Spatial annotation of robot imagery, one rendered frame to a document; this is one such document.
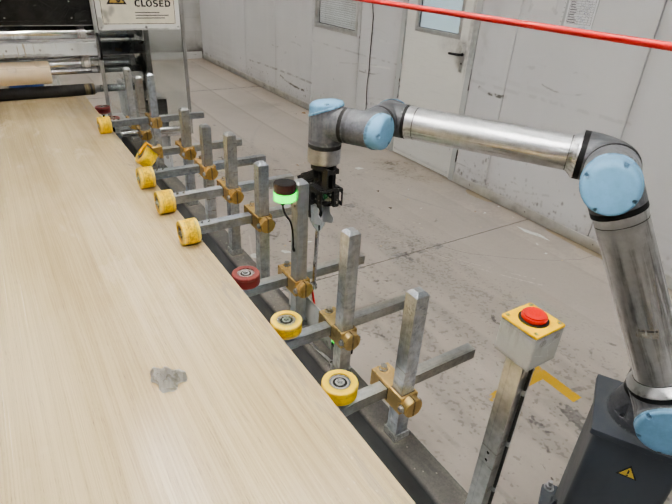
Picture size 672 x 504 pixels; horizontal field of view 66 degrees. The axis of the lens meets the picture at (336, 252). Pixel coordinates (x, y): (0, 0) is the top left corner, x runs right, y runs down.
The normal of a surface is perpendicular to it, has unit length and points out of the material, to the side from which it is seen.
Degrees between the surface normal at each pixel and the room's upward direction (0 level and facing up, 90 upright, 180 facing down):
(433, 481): 0
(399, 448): 0
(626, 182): 84
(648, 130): 90
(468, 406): 0
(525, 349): 90
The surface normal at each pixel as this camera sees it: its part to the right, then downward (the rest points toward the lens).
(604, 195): -0.50, 0.30
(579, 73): -0.85, 0.22
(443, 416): 0.05, -0.87
